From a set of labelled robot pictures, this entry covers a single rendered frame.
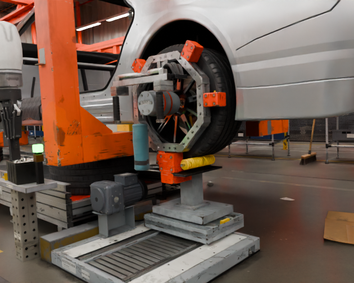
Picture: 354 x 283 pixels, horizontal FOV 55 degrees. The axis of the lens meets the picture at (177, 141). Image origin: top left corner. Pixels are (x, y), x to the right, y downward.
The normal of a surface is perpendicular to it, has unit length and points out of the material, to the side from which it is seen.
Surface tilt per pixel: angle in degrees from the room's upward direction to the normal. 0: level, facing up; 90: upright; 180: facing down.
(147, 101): 90
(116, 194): 90
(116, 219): 90
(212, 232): 90
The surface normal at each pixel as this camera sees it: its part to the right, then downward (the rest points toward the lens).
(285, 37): -0.68, 0.09
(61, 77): 0.73, 0.03
